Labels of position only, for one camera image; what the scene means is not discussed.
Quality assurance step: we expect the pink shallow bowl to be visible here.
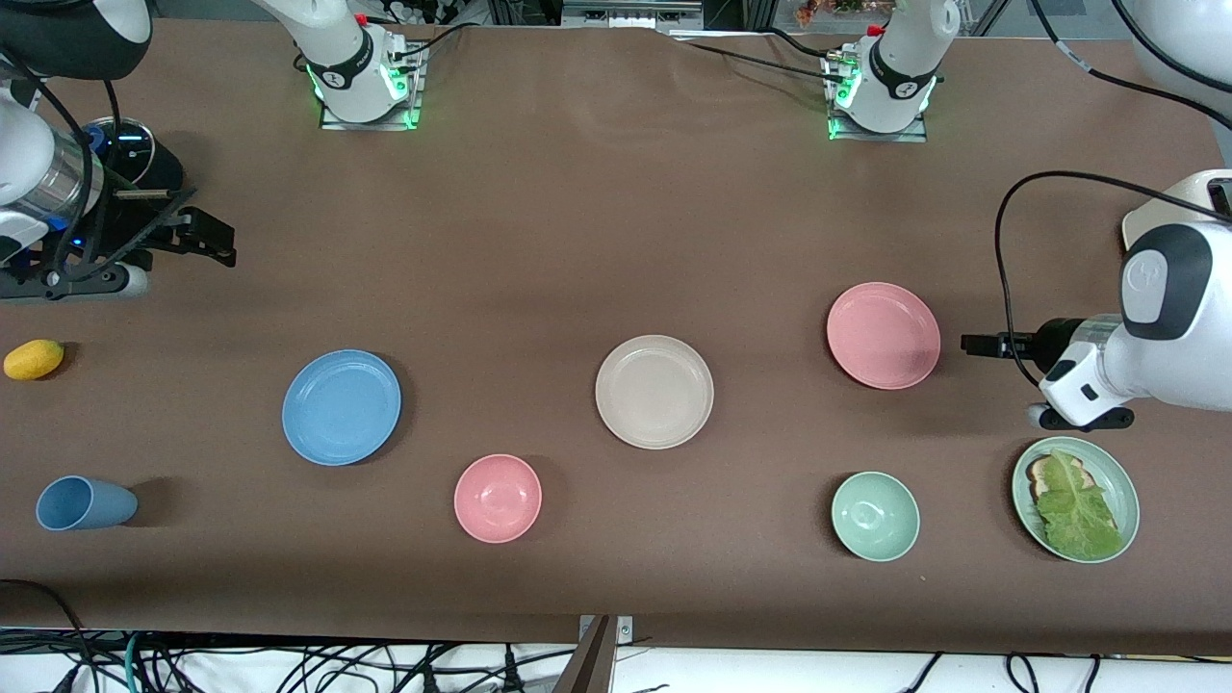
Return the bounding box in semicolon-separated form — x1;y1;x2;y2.
826;281;942;391

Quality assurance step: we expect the blue shallow bowl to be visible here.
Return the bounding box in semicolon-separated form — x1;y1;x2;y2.
281;348;402;467

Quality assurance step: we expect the black pot with glass lid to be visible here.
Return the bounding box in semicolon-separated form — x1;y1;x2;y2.
82;115;185;195

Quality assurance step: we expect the yellow lemon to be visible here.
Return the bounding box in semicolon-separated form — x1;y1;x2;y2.
3;339;65;381

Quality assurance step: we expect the toasted bread slice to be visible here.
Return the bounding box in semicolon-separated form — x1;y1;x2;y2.
1026;455;1087;501

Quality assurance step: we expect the green plate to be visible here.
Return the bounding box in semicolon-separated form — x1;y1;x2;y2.
1011;436;1142;564

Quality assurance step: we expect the green lettuce leaf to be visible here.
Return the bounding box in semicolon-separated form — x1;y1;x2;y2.
1035;449;1125;561

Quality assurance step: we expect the small deep green bowl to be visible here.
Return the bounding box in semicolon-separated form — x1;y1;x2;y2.
831;471;921;562

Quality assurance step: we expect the blue plastic cup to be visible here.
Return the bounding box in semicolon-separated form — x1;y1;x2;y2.
36;475;139;532

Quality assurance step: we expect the beige shallow bowl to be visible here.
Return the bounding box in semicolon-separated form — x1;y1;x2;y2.
594;334;715;450

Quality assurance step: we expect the small deep pink bowl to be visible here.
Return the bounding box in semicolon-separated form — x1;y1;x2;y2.
453;453;543;545

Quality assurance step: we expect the dark slanted bar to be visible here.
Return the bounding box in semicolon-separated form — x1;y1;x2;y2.
552;616;618;693

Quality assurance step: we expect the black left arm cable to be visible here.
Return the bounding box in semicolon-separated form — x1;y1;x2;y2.
994;170;1232;362

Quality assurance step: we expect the black base cable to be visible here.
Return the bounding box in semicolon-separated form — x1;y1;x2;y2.
390;19;492;61
674;34;848;86

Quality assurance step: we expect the black floor cable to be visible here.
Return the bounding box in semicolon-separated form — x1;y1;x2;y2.
0;577;92;693

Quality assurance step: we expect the aluminium frame rail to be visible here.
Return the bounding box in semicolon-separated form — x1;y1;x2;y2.
561;0;706;30

